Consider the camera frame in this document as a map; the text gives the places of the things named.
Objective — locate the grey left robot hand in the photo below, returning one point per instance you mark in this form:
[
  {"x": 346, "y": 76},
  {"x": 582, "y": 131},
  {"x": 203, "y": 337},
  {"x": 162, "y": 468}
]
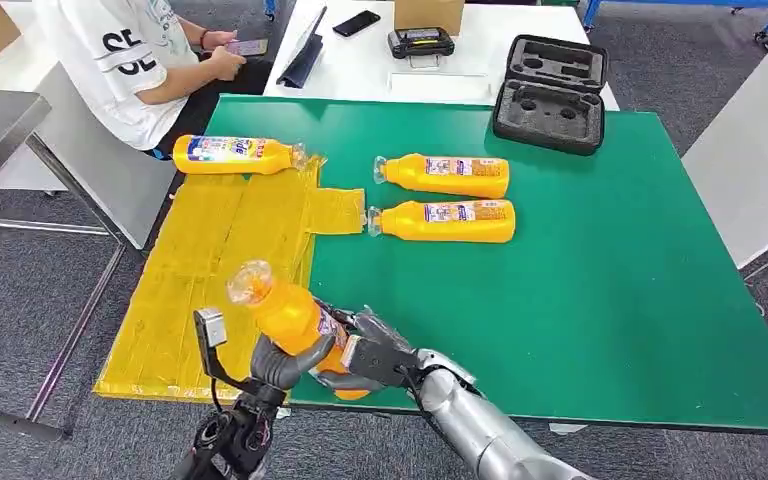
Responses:
[{"x": 281, "y": 371}]

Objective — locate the person's left hand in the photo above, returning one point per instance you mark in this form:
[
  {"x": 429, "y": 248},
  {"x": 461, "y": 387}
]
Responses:
[{"x": 220, "y": 40}]

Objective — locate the person's right hand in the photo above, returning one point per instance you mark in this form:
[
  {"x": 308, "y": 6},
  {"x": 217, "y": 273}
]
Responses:
[{"x": 228, "y": 64}]

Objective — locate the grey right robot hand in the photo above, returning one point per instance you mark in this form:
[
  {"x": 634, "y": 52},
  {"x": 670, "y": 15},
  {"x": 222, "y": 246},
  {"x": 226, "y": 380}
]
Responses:
[{"x": 384, "y": 331}]

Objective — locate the smartphone with pink screen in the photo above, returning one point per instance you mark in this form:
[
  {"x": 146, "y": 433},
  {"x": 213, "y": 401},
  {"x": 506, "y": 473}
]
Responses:
[{"x": 253, "y": 47}]

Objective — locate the orange drink bottle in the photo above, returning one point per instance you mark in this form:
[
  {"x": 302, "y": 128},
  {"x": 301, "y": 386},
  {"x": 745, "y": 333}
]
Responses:
[
  {"x": 450, "y": 179},
  {"x": 238, "y": 156},
  {"x": 288, "y": 318},
  {"x": 450, "y": 225}
]

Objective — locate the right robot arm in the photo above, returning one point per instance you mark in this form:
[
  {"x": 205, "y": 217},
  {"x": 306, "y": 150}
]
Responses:
[{"x": 483, "y": 424}]

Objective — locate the dark tablet folio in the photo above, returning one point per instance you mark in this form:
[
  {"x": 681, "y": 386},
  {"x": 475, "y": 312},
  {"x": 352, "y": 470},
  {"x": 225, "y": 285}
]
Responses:
[{"x": 301, "y": 60}]

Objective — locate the person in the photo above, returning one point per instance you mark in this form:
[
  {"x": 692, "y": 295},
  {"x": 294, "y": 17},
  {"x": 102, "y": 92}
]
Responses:
[{"x": 112, "y": 73}]

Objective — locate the yellow sheet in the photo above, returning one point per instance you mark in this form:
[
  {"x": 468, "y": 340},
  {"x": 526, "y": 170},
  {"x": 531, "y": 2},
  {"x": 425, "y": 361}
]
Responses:
[{"x": 225, "y": 265}]

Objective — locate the white table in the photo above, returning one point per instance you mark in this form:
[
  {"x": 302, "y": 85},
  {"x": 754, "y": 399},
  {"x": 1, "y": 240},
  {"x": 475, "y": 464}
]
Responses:
[{"x": 357, "y": 66}]

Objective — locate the black smartphone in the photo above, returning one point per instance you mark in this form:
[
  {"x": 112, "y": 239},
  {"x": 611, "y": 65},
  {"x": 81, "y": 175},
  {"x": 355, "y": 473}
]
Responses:
[{"x": 356, "y": 23}]

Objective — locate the green table mat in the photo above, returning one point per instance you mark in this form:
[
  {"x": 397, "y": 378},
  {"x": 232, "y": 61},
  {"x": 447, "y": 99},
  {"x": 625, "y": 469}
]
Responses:
[{"x": 556, "y": 278}]

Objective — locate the black and yellow device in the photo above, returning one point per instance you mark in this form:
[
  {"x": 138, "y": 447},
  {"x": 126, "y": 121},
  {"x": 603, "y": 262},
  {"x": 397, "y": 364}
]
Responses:
[{"x": 420, "y": 42}]

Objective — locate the small brown cardboard box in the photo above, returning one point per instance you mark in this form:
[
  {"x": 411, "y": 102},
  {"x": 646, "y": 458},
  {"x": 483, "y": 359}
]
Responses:
[{"x": 429, "y": 14}]

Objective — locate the black foam-lined case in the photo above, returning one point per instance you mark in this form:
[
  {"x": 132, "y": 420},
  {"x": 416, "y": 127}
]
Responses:
[{"x": 550, "y": 122}]

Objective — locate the pale grey table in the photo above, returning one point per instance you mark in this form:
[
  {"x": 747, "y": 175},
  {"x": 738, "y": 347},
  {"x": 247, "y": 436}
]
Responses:
[{"x": 748, "y": 152}]

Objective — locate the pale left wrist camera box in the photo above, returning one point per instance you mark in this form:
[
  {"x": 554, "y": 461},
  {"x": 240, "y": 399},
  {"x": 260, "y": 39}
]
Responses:
[{"x": 210, "y": 326}]

